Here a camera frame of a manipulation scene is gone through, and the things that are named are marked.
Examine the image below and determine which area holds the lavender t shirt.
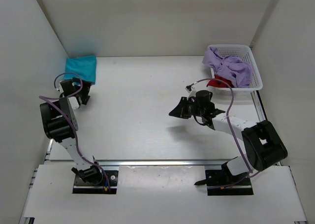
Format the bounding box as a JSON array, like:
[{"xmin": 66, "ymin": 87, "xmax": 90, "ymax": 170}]
[{"xmin": 202, "ymin": 47, "xmax": 252, "ymax": 88}]

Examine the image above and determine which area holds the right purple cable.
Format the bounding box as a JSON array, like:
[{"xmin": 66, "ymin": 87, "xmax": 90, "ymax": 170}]
[{"xmin": 191, "ymin": 78, "xmax": 258, "ymax": 180}]

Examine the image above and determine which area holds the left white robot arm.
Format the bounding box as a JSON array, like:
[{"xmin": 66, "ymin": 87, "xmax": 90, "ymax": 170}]
[{"xmin": 39, "ymin": 73, "xmax": 103, "ymax": 185}]

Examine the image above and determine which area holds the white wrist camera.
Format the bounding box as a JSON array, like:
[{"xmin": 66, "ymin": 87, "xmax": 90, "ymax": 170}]
[
  {"xmin": 57, "ymin": 84, "xmax": 63, "ymax": 93},
  {"xmin": 185, "ymin": 82, "xmax": 196, "ymax": 98}
]

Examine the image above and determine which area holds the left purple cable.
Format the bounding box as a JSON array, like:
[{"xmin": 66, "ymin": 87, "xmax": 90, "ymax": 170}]
[{"xmin": 38, "ymin": 72, "xmax": 110, "ymax": 188}]

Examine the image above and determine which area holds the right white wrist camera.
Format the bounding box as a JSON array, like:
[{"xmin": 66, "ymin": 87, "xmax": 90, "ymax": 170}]
[{"xmin": 185, "ymin": 82, "xmax": 196, "ymax": 98}]

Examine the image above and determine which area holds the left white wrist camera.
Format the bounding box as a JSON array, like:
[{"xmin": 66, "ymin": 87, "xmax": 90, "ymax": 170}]
[{"xmin": 57, "ymin": 84, "xmax": 63, "ymax": 93}]

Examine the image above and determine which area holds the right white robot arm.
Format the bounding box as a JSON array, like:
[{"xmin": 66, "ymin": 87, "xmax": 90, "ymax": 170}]
[{"xmin": 169, "ymin": 90, "xmax": 288, "ymax": 185}]

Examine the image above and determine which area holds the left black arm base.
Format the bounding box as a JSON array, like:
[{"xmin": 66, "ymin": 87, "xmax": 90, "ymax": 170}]
[{"xmin": 71, "ymin": 166, "xmax": 119, "ymax": 194}]

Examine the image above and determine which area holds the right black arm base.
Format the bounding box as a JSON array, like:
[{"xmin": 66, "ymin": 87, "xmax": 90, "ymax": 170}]
[{"xmin": 194, "ymin": 160, "xmax": 253, "ymax": 196}]

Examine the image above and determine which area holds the red t shirt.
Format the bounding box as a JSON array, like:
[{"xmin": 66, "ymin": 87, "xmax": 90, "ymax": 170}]
[{"xmin": 207, "ymin": 74, "xmax": 234, "ymax": 88}]

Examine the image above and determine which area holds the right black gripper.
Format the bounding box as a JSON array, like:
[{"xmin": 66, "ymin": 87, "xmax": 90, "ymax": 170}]
[{"xmin": 170, "ymin": 97, "xmax": 205, "ymax": 120}]

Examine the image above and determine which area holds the white plastic laundry basket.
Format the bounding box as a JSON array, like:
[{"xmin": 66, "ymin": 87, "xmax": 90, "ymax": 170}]
[{"xmin": 208, "ymin": 44, "xmax": 263, "ymax": 94}]

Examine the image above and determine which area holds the purple cable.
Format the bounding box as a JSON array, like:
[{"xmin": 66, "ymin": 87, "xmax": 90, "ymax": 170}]
[
  {"xmin": 38, "ymin": 72, "xmax": 110, "ymax": 188},
  {"xmin": 191, "ymin": 78, "xmax": 258, "ymax": 180}
]

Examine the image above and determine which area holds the teal t shirt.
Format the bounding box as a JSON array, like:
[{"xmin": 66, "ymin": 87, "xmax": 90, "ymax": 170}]
[{"xmin": 65, "ymin": 55, "xmax": 97, "ymax": 85}]

